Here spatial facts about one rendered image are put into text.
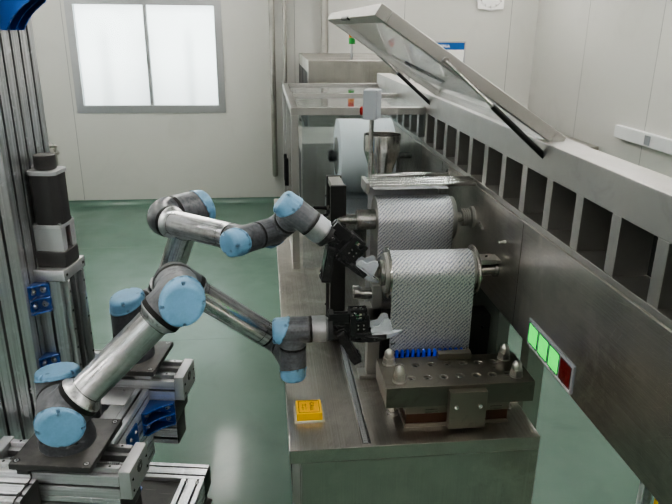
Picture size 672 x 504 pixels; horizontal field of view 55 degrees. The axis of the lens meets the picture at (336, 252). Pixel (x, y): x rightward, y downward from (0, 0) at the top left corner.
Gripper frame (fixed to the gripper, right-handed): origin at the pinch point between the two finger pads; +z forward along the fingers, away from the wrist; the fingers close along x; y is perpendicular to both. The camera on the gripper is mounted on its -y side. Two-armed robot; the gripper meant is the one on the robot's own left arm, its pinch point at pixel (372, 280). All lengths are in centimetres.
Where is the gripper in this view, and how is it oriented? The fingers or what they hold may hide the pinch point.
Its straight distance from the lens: 183.5
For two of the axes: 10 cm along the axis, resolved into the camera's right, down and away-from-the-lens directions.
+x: -1.1, -3.4, 9.4
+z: 7.6, 5.8, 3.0
